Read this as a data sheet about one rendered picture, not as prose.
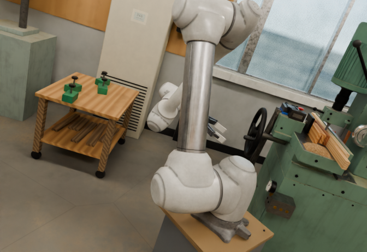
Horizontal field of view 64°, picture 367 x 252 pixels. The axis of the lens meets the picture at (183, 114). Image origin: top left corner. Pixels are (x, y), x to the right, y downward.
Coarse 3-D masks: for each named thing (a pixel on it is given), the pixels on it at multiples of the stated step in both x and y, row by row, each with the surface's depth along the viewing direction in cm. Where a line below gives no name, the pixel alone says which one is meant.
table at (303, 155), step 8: (280, 136) 155; (288, 136) 154; (296, 136) 149; (304, 136) 152; (296, 144) 145; (320, 144) 148; (296, 152) 141; (304, 152) 134; (312, 152) 134; (304, 160) 135; (312, 160) 134; (320, 160) 134; (328, 160) 133; (320, 168) 135; (328, 168) 134; (336, 168) 134
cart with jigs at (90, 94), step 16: (64, 80) 227; (80, 80) 237; (96, 80) 237; (48, 96) 193; (64, 96) 190; (80, 96) 208; (96, 96) 216; (112, 96) 226; (128, 96) 236; (96, 112) 193; (112, 112) 199; (128, 112) 255; (48, 128) 223; (64, 128) 230; (80, 128) 234; (96, 128) 241; (112, 128) 199; (64, 144) 210; (80, 144) 216; (96, 144) 222; (112, 144) 229; (96, 176) 215
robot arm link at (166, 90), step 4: (164, 84) 150; (168, 84) 150; (172, 84) 151; (160, 88) 150; (164, 88) 148; (168, 88) 148; (172, 88) 148; (176, 88) 150; (160, 92) 150; (164, 92) 148; (168, 92) 148; (172, 92) 147; (160, 96) 151; (164, 96) 148; (168, 96) 146; (180, 104) 148; (180, 108) 149
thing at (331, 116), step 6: (324, 108) 155; (330, 108) 153; (324, 114) 152; (330, 114) 150; (336, 114) 150; (342, 114) 149; (348, 114) 152; (324, 120) 152; (330, 120) 151; (336, 120) 151; (342, 120) 150; (342, 126) 151; (348, 126) 151
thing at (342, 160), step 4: (316, 120) 175; (328, 140) 147; (332, 140) 147; (328, 144) 146; (332, 144) 142; (328, 148) 144; (332, 148) 140; (336, 148) 137; (332, 152) 139; (336, 152) 135; (340, 152) 133; (336, 156) 134; (340, 156) 131; (344, 156) 130; (336, 160) 133; (340, 160) 129; (344, 160) 126; (348, 160) 126; (340, 164) 128; (344, 164) 125; (348, 164) 125; (344, 168) 126
